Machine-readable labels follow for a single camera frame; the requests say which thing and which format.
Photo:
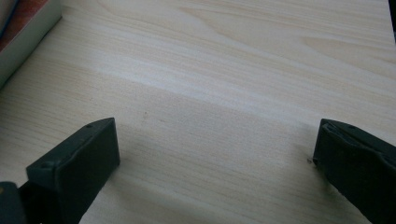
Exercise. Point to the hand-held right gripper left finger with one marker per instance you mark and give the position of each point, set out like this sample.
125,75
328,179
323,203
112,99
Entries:
77,168

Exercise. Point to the red illustrated book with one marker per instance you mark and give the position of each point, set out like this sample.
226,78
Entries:
25,34

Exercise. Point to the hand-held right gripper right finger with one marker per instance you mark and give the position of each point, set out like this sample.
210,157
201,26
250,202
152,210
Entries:
358,168

